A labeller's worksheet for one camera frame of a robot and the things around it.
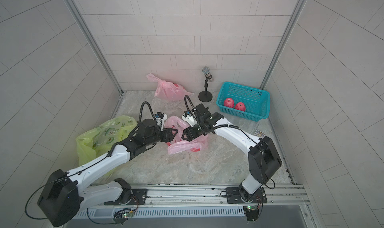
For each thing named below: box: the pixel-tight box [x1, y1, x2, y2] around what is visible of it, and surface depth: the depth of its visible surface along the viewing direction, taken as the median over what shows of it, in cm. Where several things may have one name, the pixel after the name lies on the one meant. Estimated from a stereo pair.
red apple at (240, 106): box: [235, 102, 246, 112], surface depth 103 cm
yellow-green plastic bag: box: [76, 115, 138, 167], surface depth 86 cm
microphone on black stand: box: [198, 66, 213, 103], surface depth 114 cm
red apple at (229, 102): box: [224, 97, 235, 108], surface depth 104 cm
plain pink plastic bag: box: [146, 73, 194, 101], surface depth 104 cm
